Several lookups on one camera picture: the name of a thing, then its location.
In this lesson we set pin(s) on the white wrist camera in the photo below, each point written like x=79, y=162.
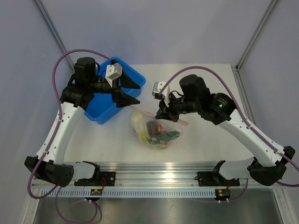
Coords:
x=161, y=91
x=113, y=72

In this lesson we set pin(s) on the white green leek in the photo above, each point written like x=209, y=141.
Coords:
x=138, y=122

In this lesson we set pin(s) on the dark red onion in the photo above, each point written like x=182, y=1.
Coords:
x=154, y=127

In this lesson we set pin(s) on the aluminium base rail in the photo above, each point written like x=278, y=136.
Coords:
x=146, y=175

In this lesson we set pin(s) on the white slotted cable duct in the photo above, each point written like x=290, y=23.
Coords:
x=134, y=193

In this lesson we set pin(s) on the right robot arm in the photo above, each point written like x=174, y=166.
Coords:
x=268, y=164

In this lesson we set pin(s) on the left aluminium frame post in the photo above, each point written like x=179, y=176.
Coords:
x=50, y=25

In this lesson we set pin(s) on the right side aluminium rail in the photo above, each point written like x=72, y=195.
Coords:
x=243, y=95

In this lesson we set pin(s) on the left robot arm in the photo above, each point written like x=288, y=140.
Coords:
x=48, y=164

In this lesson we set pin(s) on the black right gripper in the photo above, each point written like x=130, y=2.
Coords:
x=162, y=113

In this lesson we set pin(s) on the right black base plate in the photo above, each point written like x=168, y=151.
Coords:
x=210, y=179

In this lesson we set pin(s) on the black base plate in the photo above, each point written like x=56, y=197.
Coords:
x=106, y=178
x=210, y=179

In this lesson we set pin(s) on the green cucumber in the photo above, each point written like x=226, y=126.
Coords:
x=164, y=138

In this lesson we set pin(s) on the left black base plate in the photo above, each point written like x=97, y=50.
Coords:
x=106, y=178

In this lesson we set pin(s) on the clear pink-dotted zip bag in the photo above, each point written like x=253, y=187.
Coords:
x=166, y=124

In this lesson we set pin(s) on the aluminium frame post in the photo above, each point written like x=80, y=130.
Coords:
x=257, y=32
x=50, y=25

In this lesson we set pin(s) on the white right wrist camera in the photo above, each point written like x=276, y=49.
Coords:
x=161, y=91

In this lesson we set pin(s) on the right aluminium frame post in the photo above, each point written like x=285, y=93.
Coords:
x=257, y=32

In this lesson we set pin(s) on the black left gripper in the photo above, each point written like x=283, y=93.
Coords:
x=122, y=99

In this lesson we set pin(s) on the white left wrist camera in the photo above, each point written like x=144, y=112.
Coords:
x=113, y=72

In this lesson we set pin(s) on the blue plastic bin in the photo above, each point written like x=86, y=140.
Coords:
x=109, y=109

